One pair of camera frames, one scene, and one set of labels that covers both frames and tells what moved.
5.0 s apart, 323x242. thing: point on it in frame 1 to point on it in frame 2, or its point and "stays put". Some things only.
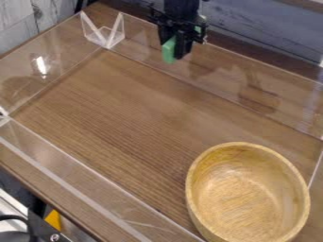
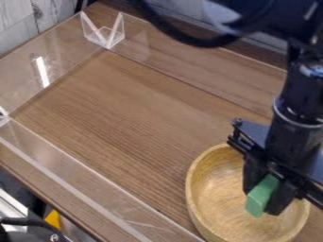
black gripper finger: (167, 33) to (255, 170)
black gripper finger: (183, 43) to (283, 198)
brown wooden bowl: (245, 195) stays put
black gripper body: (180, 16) to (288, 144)
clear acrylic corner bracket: (102, 36) stays put
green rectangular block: (169, 47) to (260, 195)
